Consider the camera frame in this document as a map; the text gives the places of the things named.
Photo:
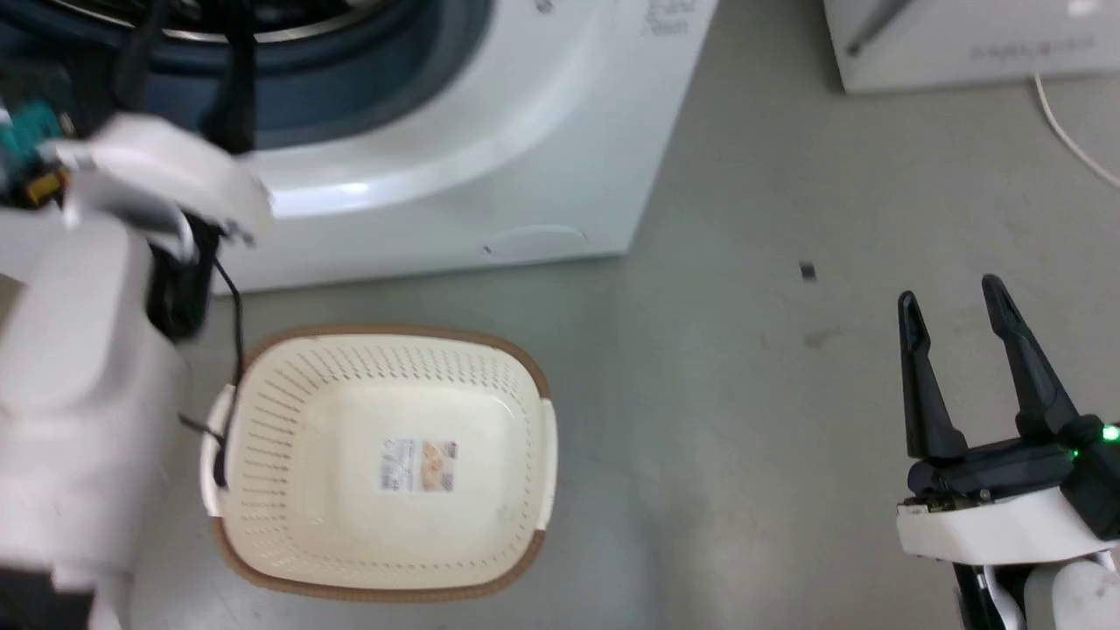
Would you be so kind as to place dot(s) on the printed label sticker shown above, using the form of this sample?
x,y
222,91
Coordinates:
x,y
418,465

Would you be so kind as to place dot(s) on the white front-load washing machine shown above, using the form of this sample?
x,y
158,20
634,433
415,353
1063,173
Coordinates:
x,y
542,131

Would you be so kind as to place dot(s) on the dark blue door gasket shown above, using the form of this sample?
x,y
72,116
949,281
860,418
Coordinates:
x,y
367,83

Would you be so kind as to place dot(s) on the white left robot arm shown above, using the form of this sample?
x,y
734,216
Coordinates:
x,y
79,376

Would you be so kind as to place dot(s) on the white box appliance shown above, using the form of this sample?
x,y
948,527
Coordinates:
x,y
971,39

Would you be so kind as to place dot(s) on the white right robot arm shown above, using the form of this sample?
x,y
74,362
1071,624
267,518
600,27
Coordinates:
x,y
1067,599

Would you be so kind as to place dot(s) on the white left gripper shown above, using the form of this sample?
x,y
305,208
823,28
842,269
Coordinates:
x,y
157,171

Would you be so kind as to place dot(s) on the steel washing machine drum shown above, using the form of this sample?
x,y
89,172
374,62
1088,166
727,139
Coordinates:
x,y
297,22

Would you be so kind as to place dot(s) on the washing machine filter flap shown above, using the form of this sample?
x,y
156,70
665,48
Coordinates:
x,y
534,241

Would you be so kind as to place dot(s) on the small dark floor scrap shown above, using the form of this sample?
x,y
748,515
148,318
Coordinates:
x,y
808,272

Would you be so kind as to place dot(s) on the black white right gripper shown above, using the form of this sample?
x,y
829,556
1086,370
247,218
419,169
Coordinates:
x,y
1006,516

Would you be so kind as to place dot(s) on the cream laundry basket brown rim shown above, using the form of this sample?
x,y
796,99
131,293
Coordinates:
x,y
367,542

